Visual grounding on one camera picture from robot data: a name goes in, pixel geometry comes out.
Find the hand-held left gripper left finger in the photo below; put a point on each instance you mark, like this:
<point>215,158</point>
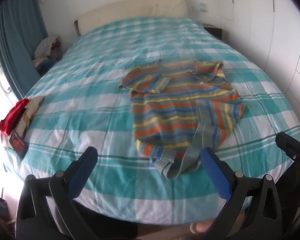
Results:
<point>81,177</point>

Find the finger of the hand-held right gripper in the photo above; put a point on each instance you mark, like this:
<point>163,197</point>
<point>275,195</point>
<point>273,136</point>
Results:
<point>291,146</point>

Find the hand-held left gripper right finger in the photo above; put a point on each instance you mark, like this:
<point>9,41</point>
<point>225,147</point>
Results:
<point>215,175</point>

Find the striped knit sweater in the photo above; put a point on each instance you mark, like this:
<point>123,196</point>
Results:
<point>175,110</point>

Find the pile of clothes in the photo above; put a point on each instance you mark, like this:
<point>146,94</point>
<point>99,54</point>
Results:
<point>47,47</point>

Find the person's toe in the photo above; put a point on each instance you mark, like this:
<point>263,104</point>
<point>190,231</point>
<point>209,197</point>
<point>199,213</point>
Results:
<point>198,227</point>

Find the folded dark red printed garment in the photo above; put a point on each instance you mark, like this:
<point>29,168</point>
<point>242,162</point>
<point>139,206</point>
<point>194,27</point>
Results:
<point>18,143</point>

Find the folded beige striped garment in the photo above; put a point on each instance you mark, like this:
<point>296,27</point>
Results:
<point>31,115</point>

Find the red cloth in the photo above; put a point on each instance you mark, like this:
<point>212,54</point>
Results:
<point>13,116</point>

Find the bed with teal plaid sheet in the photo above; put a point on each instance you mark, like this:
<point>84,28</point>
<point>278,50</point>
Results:
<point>90,85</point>

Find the white wardrobe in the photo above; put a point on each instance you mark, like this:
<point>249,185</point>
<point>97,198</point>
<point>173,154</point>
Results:
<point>260,25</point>

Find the dark wooden nightstand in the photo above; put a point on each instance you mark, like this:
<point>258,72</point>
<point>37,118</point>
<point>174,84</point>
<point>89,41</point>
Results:
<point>213,30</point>

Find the blue curtain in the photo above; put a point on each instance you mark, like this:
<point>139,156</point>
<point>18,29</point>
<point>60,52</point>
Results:
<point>17,35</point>

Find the cream padded headboard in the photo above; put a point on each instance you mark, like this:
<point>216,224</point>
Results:
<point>130,12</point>

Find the wall socket panel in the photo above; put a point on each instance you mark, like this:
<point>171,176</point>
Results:
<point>200,7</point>

